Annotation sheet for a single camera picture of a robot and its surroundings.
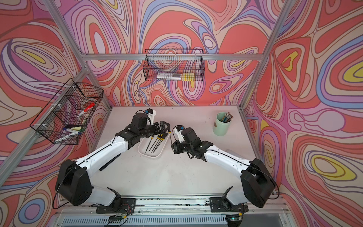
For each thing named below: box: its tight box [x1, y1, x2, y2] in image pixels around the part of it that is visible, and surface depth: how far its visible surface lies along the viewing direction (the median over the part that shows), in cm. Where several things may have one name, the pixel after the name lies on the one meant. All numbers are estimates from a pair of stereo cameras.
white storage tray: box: [137, 133, 170, 158], surface depth 98 cm
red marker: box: [77, 102, 96, 118], surface depth 78 cm
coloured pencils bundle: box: [221, 111, 234, 123], surface depth 92 cm
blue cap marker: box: [63, 127, 82, 135], surface depth 72 cm
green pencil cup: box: [212, 111, 232, 137], surface depth 98 cm
